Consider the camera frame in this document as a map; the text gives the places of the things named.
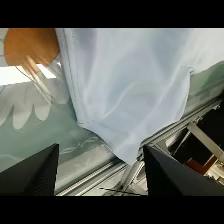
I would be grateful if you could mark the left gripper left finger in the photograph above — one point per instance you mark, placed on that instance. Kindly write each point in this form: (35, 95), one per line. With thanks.
(36, 173)

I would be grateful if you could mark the light blue shirt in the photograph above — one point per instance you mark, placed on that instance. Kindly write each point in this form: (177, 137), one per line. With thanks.
(130, 90)

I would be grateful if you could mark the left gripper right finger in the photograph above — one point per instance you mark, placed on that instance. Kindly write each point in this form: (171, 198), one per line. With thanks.
(170, 176)

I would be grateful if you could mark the silver frame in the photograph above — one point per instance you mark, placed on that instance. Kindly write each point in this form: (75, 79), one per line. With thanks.
(100, 173)

